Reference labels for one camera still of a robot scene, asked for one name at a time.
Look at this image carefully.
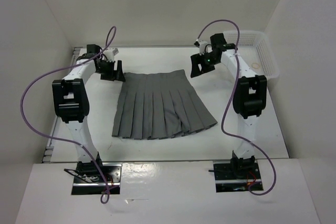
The aluminium table edge rail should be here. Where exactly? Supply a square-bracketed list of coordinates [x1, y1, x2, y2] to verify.
[41, 46, 82, 163]

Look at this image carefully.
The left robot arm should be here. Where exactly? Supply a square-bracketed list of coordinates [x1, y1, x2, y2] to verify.
[52, 44, 125, 182]

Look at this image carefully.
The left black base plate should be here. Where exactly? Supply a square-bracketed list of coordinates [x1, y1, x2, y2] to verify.
[69, 163, 122, 195]

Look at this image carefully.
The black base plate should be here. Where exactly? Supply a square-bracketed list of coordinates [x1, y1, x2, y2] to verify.
[208, 161, 264, 193]
[69, 163, 122, 195]

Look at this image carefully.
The purple cable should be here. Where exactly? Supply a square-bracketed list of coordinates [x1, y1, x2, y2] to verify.
[19, 26, 119, 205]
[194, 19, 277, 196]

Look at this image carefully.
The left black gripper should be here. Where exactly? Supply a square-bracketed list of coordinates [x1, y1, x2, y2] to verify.
[96, 59, 125, 82]

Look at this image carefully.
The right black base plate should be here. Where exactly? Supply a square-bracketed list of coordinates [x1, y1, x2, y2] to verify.
[208, 161, 264, 193]

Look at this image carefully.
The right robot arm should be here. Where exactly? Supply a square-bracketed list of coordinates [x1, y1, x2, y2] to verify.
[191, 33, 267, 178]

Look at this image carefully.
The white plastic basket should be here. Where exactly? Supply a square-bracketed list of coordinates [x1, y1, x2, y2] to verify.
[223, 30, 279, 80]

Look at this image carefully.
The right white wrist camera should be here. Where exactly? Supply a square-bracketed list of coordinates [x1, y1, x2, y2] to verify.
[194, 39, 209, 55]

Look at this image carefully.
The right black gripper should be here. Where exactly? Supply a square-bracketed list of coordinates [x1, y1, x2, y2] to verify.
[190, 51, 219, 78]

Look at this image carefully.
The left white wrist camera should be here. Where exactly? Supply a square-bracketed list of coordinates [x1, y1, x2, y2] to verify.
[103, 48, 119, 62]

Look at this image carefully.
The grey pleated skirt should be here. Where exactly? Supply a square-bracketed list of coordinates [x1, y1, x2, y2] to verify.
[112, 69, 217, 140]

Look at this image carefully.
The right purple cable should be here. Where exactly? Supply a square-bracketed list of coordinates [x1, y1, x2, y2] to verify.
[194, 19, 277, 196]

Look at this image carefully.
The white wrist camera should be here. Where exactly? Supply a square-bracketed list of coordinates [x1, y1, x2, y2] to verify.
[194, 39, 209, 55]
[103, 48, 119, 62]

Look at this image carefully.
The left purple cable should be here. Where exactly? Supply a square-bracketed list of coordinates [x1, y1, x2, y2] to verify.
[19, 26, 119, 205]

